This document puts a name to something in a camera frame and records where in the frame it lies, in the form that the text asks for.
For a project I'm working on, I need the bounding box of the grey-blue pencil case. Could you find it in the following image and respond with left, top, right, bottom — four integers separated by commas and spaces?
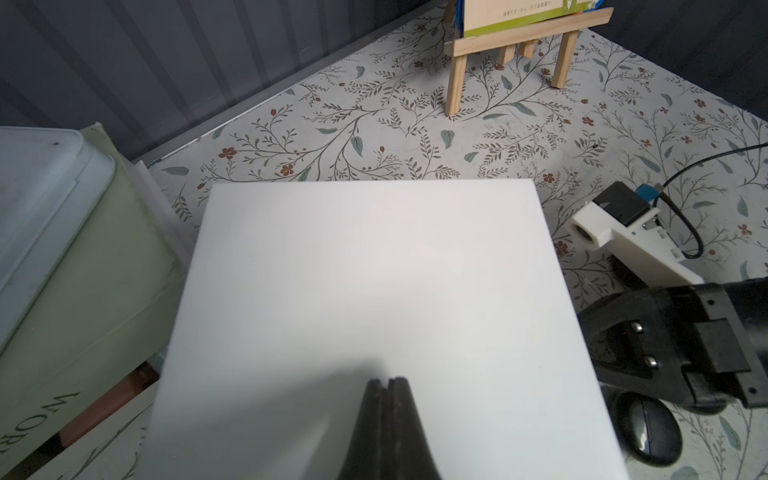
1, 126, 116, 346

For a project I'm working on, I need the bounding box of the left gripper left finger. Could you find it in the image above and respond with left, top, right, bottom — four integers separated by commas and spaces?
338, 380, 390, 479

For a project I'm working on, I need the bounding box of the green book box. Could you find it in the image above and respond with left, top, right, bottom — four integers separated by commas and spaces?
1, 124, 191, 472

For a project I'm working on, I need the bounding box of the white drawer cabinet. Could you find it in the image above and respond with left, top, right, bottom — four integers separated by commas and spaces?
136, 179, 628, 479

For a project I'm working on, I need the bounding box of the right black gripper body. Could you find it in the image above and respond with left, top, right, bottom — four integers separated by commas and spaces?
578, 278, 767, 411

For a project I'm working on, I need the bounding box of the yellow booklet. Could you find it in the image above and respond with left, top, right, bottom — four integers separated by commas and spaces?
455, 0, 602, 37

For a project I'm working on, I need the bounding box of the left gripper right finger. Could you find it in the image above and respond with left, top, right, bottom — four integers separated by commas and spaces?
388, 377, 440, 479

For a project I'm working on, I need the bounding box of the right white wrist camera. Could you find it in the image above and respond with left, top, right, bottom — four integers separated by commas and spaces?
566, 181, 705, 287

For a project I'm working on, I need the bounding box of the black earphone case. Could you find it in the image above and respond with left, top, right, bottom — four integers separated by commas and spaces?
610, 392, 683, 467

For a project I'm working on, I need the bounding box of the wooden easel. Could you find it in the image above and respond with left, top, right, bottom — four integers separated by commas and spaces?
443, 7, 614, 117

